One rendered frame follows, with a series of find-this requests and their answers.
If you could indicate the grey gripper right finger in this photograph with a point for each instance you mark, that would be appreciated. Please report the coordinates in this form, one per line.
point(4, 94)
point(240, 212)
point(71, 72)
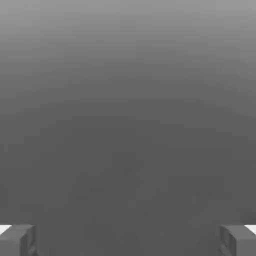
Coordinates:
point(240, 241)

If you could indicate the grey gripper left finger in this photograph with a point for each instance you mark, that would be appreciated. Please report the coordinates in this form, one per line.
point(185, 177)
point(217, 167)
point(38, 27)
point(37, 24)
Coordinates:
point(16, 241)

